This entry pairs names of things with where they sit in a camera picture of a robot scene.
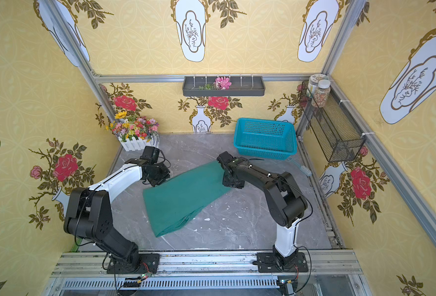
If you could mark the teal plastic basket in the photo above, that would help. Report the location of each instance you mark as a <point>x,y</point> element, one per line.
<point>267,139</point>

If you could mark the black wire mesh basket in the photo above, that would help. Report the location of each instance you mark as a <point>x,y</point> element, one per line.
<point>339,136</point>

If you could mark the flower box white fence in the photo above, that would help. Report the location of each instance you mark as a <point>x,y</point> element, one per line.
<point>135,132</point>

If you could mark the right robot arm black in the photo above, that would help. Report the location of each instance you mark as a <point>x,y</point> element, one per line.
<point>286,205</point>

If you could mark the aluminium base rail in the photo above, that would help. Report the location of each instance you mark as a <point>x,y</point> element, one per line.
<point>205,269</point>

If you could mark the jar with colourful beads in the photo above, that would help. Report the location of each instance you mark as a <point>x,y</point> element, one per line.
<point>321,93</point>

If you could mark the pink artificial flower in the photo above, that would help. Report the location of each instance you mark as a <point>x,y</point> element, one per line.
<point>222,83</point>

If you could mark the small brush clear handle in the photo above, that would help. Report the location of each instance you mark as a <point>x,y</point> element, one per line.
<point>304,169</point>

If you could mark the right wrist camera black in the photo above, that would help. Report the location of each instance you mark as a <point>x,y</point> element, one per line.
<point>225,160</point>

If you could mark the jar with yellow label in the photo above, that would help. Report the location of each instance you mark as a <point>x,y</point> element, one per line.
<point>313,83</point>

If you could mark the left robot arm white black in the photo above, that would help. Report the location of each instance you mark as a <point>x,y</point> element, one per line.
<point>89,217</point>

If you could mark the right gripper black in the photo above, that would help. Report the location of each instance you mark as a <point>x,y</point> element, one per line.
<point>231,179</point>

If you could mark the green long pants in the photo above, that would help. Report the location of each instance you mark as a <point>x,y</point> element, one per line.
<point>176,202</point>

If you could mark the dark grey wall shelf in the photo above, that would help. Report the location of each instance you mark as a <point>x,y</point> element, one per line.
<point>242,85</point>

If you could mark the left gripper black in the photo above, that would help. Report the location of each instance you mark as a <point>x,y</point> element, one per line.
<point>158,177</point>

